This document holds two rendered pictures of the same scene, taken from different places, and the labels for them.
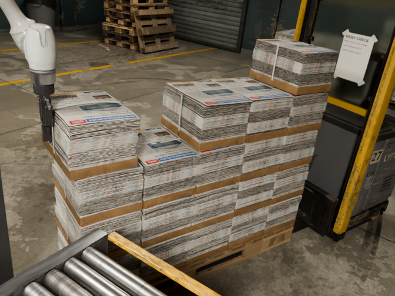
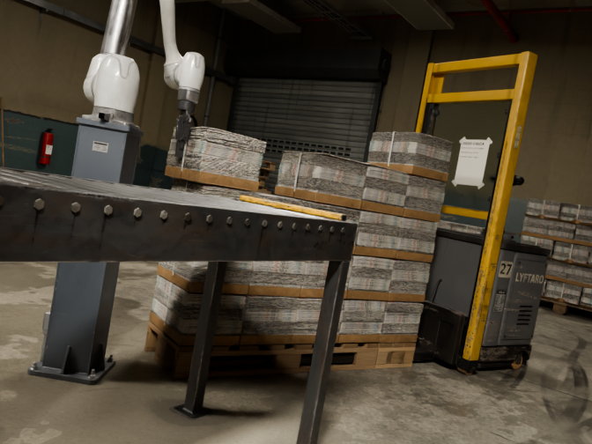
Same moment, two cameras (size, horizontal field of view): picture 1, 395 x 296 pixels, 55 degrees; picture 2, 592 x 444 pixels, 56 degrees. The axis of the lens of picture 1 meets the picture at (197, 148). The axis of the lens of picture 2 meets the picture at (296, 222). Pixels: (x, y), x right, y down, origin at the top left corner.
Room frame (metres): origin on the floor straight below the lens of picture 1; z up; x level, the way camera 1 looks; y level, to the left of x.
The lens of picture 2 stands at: (-1.03, -0.05, 0.86)
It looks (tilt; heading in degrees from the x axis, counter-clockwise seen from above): 3 degrees down; 2
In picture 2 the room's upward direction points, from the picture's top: 10 degrees clockwise
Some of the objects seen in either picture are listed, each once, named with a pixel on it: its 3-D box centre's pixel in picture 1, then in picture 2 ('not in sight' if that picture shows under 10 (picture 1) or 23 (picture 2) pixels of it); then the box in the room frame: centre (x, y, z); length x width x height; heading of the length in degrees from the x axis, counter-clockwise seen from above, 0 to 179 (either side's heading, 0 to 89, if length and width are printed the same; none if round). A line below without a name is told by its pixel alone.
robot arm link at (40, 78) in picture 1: (43, 76); (188, 96); (1.37, 0.60, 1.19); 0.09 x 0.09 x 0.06
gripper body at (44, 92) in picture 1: (44, 94); (185, 113); (1.37, 0.60, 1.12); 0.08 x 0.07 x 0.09; 37
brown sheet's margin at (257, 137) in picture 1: (244, 123); (359, 204); (2.02, -0.25, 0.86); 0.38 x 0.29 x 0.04; 37
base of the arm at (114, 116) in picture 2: not in sight; (111, 117); (1.14, 0.83, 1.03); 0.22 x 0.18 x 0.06; 4
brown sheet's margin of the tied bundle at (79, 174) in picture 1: (97, 160); (221, 180); (1.37, 0.40, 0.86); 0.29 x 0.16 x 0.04; 128
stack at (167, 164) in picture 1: (173, 207); (280, 279); (1.75, 0.09, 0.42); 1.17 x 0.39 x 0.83; 127
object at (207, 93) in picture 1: (208, 91); (325, 158); (1.85, -0.02, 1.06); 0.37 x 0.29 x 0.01; 36
